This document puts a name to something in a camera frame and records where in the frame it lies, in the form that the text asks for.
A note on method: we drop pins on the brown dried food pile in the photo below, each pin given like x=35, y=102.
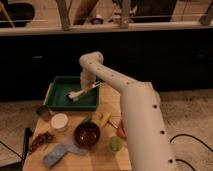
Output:
x=39, y=140

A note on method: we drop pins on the grey spatula plate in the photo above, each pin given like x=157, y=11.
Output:
x=73, y=148

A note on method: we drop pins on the white brush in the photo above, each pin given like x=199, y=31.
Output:
x=75, y=95

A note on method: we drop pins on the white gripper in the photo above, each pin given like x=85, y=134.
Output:
x=86, y=79

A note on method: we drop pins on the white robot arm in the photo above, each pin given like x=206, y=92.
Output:
x=147, y=139

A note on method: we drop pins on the white round container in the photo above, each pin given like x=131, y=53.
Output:
x=59, y=122

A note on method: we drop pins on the dark red bowl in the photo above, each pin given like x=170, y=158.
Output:
x=86, y=135

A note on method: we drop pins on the wooden railing shelf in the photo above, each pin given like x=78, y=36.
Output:
x=132, y=27

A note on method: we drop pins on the green plastic tray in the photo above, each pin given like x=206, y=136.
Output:
x=58, y=100

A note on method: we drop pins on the red tomato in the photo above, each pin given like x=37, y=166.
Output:
x=120, y=130

